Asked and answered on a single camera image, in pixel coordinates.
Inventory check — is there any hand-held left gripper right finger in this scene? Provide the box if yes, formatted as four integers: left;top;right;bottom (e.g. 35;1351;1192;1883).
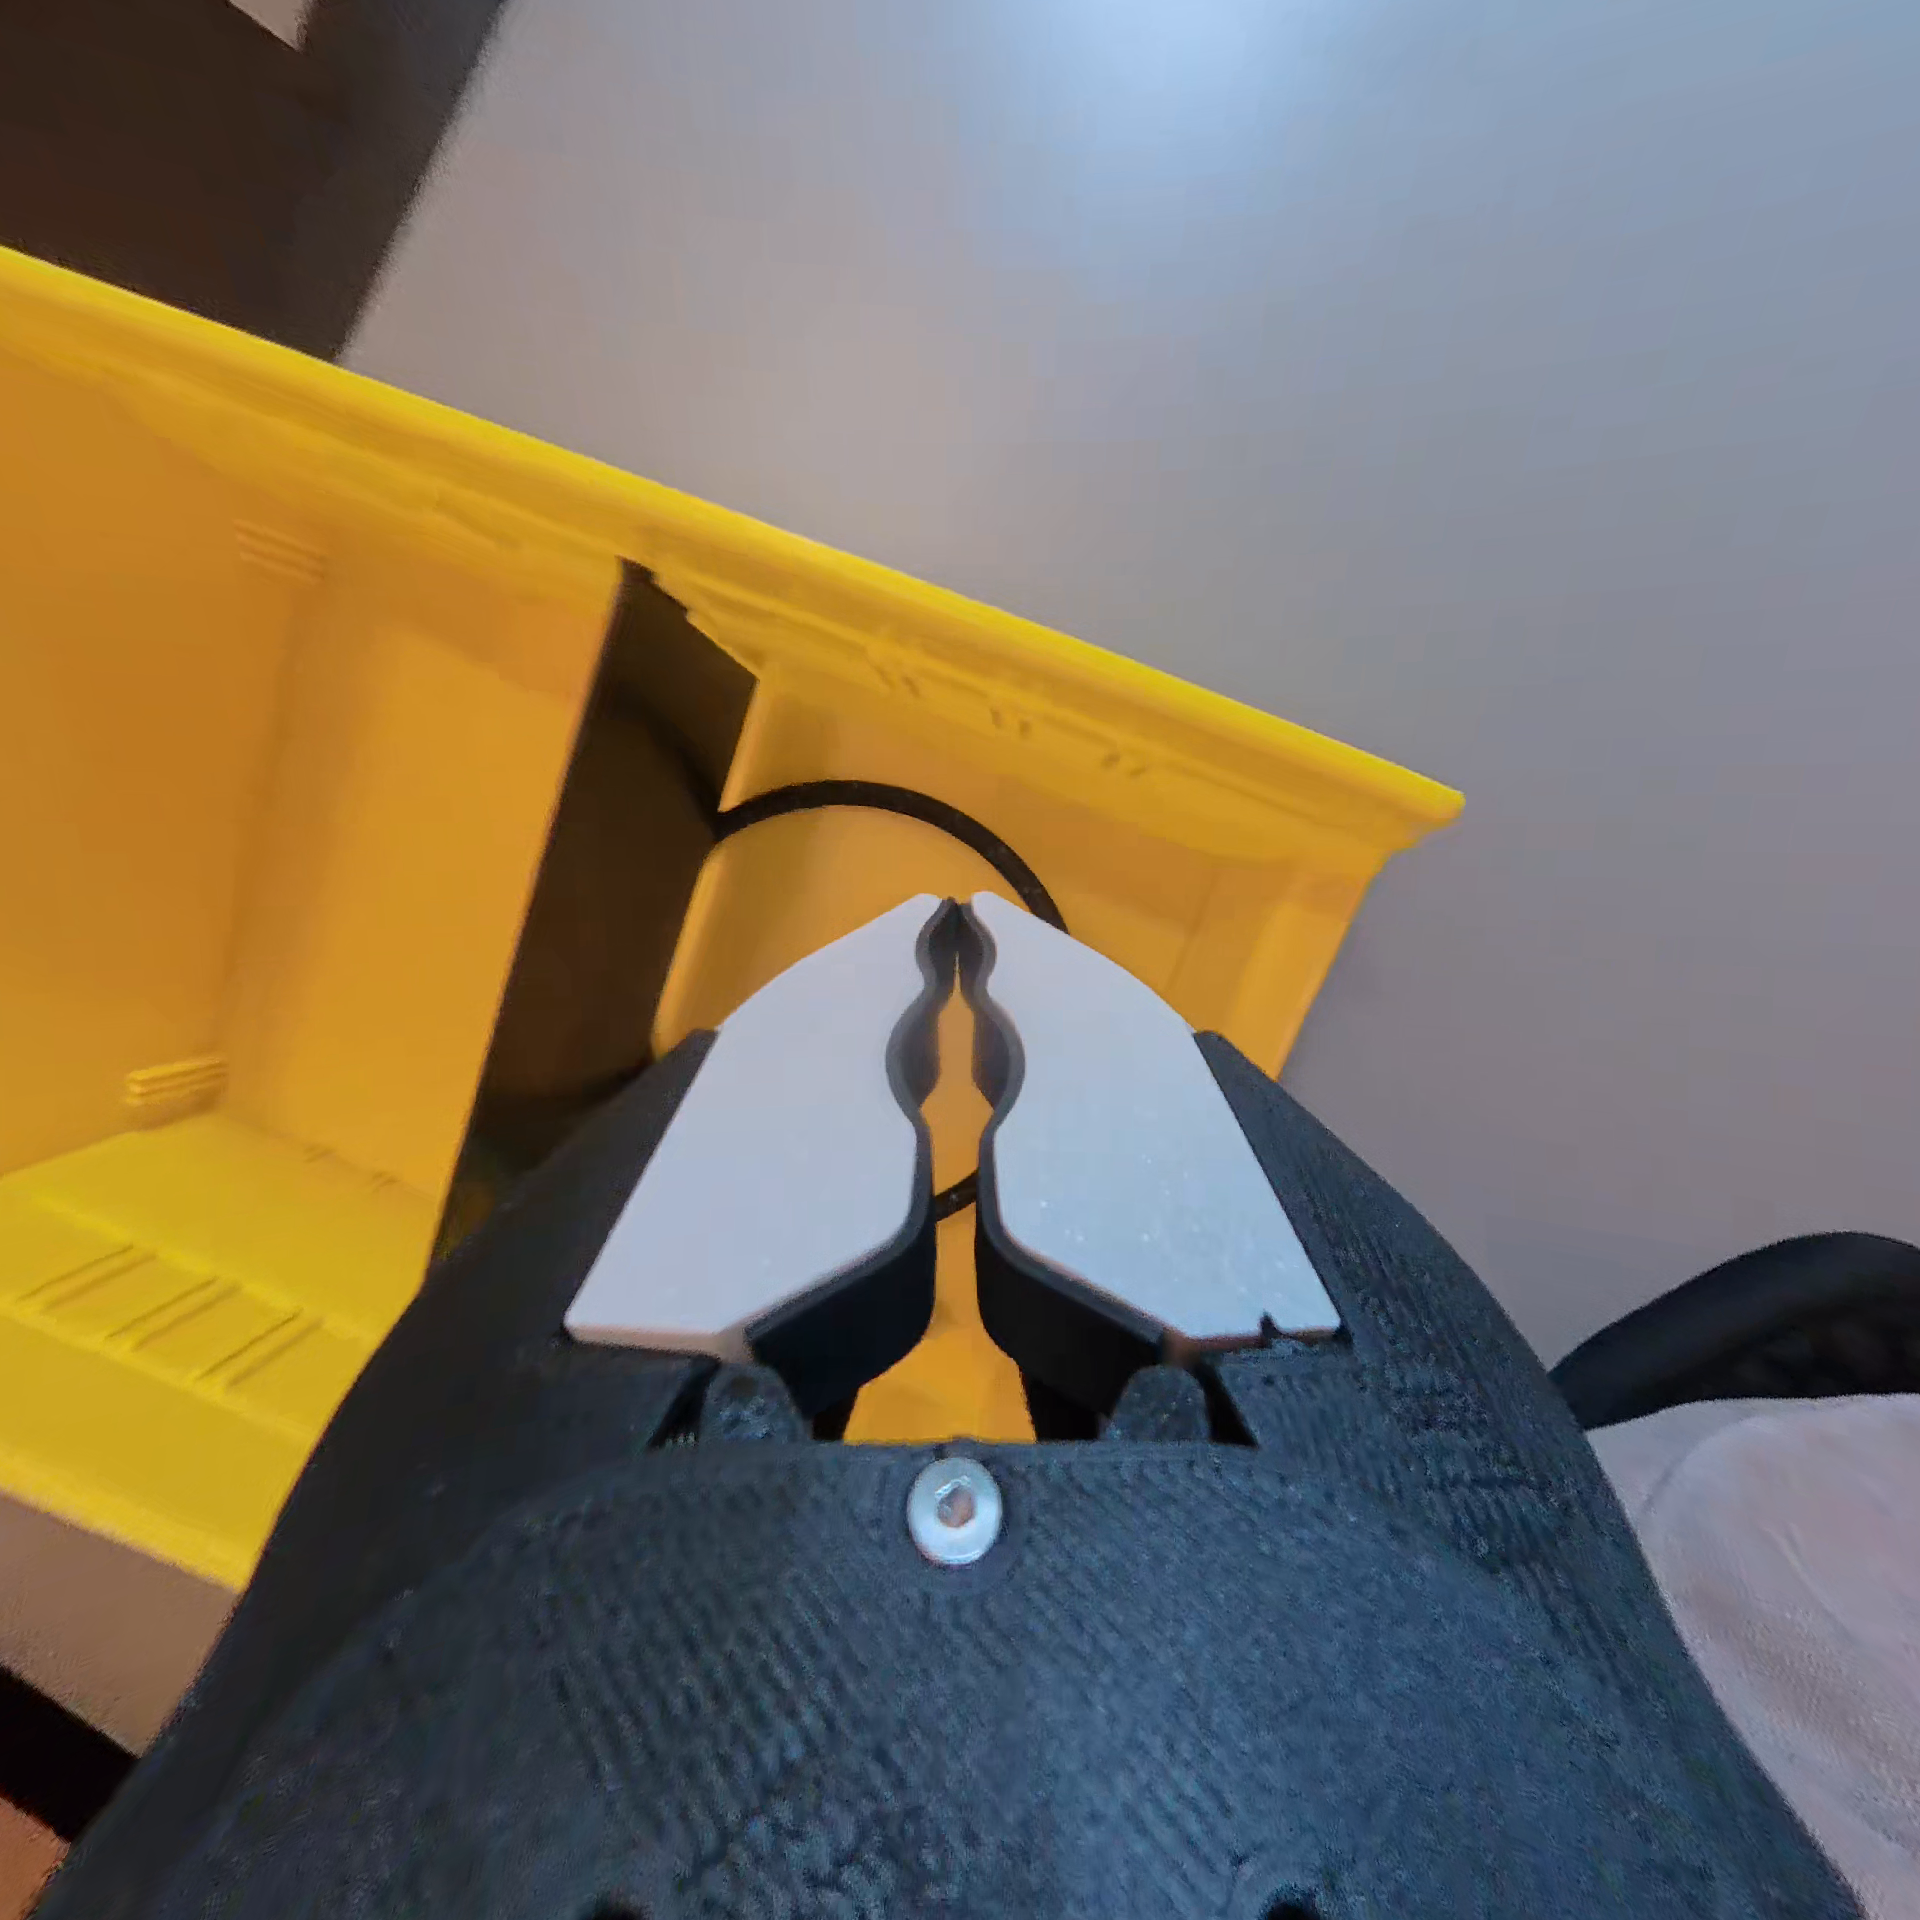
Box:
963;891;1348;1374

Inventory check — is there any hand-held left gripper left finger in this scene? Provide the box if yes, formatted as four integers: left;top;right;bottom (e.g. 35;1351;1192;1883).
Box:
564;895;963;1385

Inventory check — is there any thin black adapter cable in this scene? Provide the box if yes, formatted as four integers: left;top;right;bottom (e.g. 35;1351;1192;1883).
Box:
712;781;1068;1221

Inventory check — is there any yellow plastic bin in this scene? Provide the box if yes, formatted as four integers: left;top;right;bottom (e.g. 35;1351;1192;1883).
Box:
0;244;1467;1595

